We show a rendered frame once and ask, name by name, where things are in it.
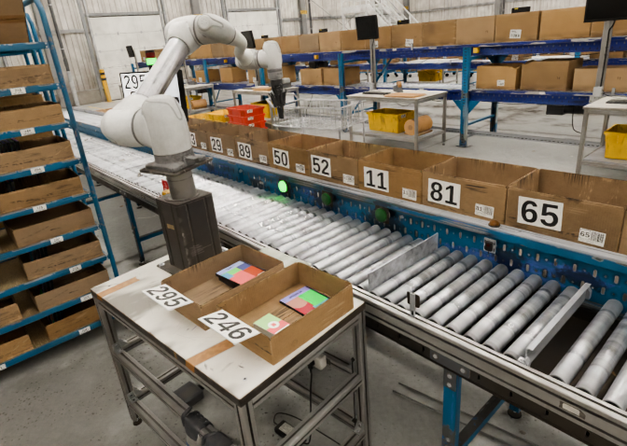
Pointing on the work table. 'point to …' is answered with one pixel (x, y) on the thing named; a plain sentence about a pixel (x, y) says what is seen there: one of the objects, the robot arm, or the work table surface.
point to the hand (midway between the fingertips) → (281, 112)
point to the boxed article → (270, 325)
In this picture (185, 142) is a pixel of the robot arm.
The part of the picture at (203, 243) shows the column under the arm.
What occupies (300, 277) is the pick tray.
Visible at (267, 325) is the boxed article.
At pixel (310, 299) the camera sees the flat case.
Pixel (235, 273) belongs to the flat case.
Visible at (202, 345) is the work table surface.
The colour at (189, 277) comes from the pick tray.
